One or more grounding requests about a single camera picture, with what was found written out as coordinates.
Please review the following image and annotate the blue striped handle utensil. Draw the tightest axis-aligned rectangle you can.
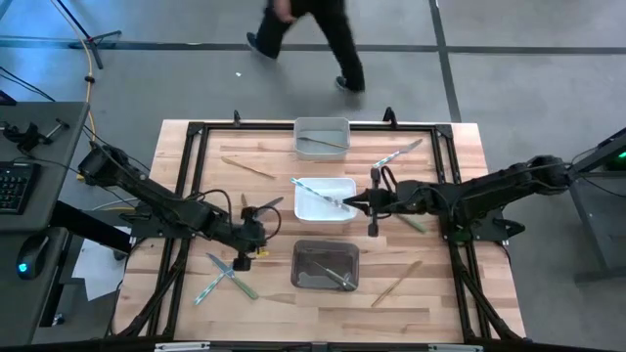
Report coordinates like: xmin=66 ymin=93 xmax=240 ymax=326
xmin=194 ymin=263 xmax=237 ymax=306
xmin=290 ymin=177 xmax=352 ymax=211

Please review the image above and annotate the black aluminium table frame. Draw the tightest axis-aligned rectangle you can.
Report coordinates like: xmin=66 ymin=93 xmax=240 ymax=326
xmin=105 ymin=119 xmax=527 ymax=343

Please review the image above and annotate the green handle knife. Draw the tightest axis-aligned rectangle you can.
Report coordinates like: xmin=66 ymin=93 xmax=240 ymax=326
xmin=395 ymin=213 xmax=428 ymax=234
xmin=205 ymin=252 xmax=259 ymax=301

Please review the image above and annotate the black computer mouse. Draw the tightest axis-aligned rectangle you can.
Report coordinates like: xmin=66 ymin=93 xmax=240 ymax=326
xmin=16 ymin=233 xmax=51 ymax=282

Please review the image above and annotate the black desk mount clamp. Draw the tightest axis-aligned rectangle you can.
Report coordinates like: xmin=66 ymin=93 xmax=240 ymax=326
xmin=1 ymin=118 xmax=71 ymax=153

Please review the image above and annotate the yellow cable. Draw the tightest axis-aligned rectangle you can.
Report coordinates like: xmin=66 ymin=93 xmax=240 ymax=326
xmin=48 ymin=0 xmax=99 ymax=187

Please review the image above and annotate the green handle utensil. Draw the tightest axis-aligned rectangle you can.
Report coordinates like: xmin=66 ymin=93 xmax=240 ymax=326
xmin=311 ymin=261 xmax=358 ymax=292

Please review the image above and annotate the black desk support bar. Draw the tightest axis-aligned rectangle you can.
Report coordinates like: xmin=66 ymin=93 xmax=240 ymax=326
xmin=48 ymin=199 xmax=134 ymax=255

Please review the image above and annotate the black floor cable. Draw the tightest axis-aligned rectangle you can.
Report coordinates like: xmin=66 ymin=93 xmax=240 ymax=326
xmin=0 ymin=66 xmax=56 ymax=103
xmin=80 ymin=124 xmax=153 ymax=173

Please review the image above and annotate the person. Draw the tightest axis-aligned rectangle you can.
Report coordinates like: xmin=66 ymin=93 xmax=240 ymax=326
xmin=246 ymin=0 xmax=367 ymax=94

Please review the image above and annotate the grey translucent plastic bin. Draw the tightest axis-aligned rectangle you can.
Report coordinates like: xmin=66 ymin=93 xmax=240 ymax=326
xmin=292 ymin=115 xmax=352 ymax=161

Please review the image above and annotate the black tripod stand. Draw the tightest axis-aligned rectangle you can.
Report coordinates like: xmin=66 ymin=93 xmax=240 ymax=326
xmin=53 ymin=0 xmax=123 ymax=70

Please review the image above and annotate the black device green light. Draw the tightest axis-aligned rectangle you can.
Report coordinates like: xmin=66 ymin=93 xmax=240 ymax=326
xmin=604 ymin=141 xmax=626 ymax=172

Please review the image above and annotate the blue striped handle fork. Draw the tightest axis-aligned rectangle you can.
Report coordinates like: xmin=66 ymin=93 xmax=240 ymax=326
xmin=372 ymin=138 xmax=425 ymax=170

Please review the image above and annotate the grey desk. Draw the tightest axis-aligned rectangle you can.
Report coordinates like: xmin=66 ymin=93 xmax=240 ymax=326
xmin=0 ymin=101 xmax=92 ymax=346

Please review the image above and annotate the dark smoked plastic bin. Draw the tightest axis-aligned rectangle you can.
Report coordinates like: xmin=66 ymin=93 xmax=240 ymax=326
xmin=290 ymin=239 xmax=361 ymax=292

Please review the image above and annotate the wooden knife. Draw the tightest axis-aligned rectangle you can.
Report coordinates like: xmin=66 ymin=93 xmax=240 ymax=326
xmin=221 ymin=154 xmax=276 ymax=181

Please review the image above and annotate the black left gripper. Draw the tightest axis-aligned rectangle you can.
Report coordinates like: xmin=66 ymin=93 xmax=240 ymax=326
xmin=228 ymin=206 xmax=269 ymax=273

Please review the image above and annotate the white plastic bin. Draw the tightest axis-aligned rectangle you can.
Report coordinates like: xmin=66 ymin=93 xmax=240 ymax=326
xmin=292 ymin=176 xmax=359 ymax=225

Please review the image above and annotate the silver metal bracket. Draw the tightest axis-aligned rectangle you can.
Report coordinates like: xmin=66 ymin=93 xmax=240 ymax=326
xmin=155 ymin=341 xmax=211 ymax=352
xmin=428 ymin=343 xmax=484 ymax=352

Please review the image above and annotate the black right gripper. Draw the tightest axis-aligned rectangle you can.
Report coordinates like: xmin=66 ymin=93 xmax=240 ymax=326
xmin=342 ymin=167 xmax=411 ymax=238

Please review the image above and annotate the black backlit keyboard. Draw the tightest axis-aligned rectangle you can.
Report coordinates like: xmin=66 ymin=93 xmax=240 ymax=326
xmin=0 ymin=160 xmax=42 ymax=215

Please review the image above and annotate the dark metal desk frame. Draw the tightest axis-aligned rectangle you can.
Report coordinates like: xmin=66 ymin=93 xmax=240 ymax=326
xmin=537 ymin=126 xmax=626 ymax=285

